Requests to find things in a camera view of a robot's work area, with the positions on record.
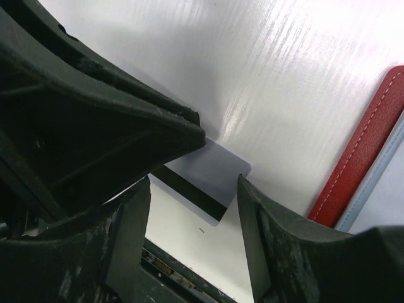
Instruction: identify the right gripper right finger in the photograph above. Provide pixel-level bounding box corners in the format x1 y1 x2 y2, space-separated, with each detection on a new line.
237 176 403 302

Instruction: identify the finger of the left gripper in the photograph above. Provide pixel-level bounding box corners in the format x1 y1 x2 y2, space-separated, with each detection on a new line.
1 1 206 221

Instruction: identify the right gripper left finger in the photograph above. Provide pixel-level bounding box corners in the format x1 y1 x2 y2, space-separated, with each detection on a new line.
1 178 151 302

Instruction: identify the white magnetic stripe card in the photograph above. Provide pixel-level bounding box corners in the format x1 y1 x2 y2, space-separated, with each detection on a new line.
150 138 251 226

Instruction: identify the red card holder wallet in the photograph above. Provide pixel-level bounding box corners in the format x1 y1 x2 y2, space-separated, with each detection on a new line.
308 66 403 227

